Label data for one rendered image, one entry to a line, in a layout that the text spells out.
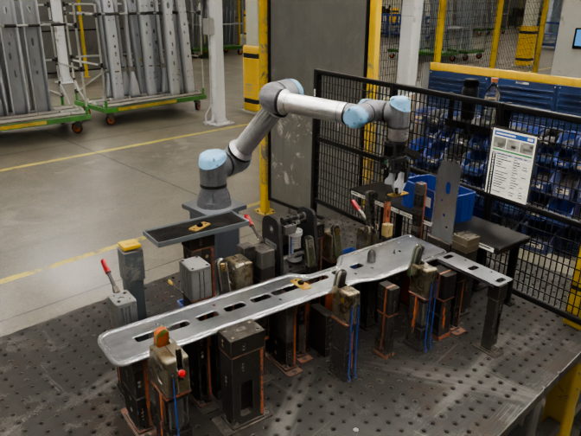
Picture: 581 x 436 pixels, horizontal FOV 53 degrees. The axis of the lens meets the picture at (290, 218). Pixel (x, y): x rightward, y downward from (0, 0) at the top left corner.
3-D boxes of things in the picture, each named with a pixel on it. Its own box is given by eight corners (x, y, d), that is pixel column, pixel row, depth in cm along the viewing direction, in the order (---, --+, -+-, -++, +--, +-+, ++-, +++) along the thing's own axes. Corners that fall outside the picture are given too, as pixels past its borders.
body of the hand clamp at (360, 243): (362, 306, 251) (367, 232, 238) (352, 300, 256) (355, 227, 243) (372, 303, 254) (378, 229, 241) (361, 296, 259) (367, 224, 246)
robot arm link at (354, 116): (246, 83, 218) (364, 103, 195) (263, 80, 227) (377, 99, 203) (245, 113, 222) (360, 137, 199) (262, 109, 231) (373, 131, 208)
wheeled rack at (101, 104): (106, 127, 872) (93, 3, 807) (74, 117, 937) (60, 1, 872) (207, 110, 1001) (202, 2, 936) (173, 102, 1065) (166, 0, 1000)
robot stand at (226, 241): (186, 284, 268) (181, 203, 253) (221, 271, 281) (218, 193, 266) (213, 300, 254) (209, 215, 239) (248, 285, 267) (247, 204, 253)
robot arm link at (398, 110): (392, 93, 212) (415, 96, 207) (391, 124, 216) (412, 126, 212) (384, 98, 205) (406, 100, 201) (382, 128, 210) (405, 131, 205)
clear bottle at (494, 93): (490, 125, 254) (496, 79, 247) (478, 123, 259) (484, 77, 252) (499, 124, 258) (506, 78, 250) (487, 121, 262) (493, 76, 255)
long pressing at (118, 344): (119, 375, 159) (118, 370, 158) (92, 336, 176) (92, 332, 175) (451, 253, 234) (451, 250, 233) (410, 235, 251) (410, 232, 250)
